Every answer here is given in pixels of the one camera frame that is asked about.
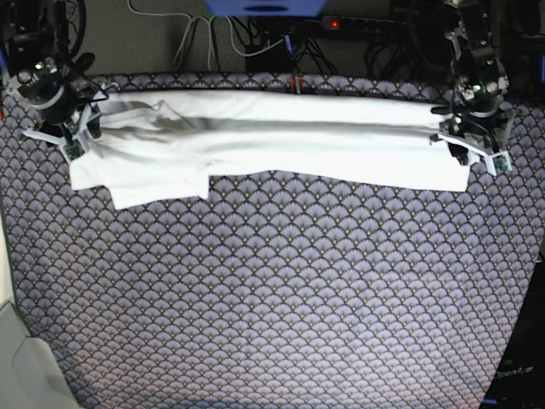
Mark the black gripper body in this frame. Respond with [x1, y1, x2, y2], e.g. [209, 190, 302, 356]
[14, 59, 92, 125]
[438, 95, 511, 145]

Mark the white printed T-shirt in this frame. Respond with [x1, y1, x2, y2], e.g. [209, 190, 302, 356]
[69, 90, 470, 210]

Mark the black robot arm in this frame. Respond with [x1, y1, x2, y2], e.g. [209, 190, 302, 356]
[432, 1, 514, 176]
[1, 1, 100, 142]

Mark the black power strip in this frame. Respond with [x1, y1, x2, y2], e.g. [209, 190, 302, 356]
[319, 15, 406, 32]

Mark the blue box at top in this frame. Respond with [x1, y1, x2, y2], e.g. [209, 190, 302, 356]
[205, 0, 326, 17]

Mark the red black clamp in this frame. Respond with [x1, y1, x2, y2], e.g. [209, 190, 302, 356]
[289, 74, 304, 95]

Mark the purple fan-pattern table mat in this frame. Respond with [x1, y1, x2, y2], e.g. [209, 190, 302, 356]
[1, 95, 544, 408]

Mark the grey plastic bin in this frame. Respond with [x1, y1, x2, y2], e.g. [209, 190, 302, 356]
[1, 302, 78, 408]

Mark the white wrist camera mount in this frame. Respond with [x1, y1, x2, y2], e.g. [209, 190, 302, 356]
[23, 82, 118, 164]
[430, 133, 513, 176]

